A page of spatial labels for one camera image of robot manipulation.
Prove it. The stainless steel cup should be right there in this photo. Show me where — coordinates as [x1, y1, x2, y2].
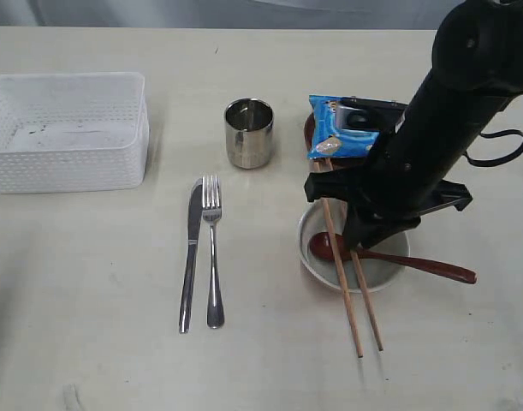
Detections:
[223, 98, 274, 170]

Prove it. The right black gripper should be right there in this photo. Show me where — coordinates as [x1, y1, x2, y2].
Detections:
[304, 134, 472, 249]

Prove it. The wooden chopstick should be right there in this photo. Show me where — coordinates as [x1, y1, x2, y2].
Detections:
[312, 158, 366, 359]
[324, 158, 383, 352]

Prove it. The white perforated plastic basket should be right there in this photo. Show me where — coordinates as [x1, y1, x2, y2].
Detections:
[0, 72, 150, 194]

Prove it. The silver fork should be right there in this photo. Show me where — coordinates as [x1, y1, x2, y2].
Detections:
[202, 175, 225, 329]

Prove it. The pale green ceramic bowl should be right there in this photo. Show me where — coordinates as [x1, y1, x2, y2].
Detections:
[298, 201, 410, 292]

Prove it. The brown wooden spoon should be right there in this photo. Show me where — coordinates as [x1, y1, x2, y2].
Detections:
[308, 232, 477, 284]

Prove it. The silver table knife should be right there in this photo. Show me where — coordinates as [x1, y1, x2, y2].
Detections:
[179, 179, 203, 334]

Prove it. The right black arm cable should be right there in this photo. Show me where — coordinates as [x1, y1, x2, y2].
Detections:
[464, 129, 523, 168]

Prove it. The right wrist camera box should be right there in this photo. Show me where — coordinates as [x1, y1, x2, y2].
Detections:
[335, 97, 407, 133]

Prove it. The dark brown round plate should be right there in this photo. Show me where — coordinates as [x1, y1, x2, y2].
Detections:
[304, 113, 365, 169]

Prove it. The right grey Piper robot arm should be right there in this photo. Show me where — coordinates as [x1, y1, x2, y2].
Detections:
[305, 1, 523, 248]

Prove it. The blue chips bag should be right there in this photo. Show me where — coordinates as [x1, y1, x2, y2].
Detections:
[308, 94, 380, 159]

